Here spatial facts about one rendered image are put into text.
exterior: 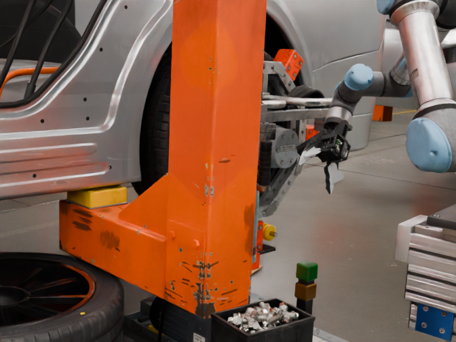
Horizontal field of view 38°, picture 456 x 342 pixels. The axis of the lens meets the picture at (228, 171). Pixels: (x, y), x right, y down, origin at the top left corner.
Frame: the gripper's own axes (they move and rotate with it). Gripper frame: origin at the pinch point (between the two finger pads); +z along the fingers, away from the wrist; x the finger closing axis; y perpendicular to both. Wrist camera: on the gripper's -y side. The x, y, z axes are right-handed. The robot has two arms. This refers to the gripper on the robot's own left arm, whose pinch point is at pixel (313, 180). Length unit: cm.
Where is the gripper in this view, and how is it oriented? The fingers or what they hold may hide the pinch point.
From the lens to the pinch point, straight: 195.3
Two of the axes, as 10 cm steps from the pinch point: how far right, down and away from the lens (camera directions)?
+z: -3.3, 8.2, -4.7
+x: 6.6, 5.6, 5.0
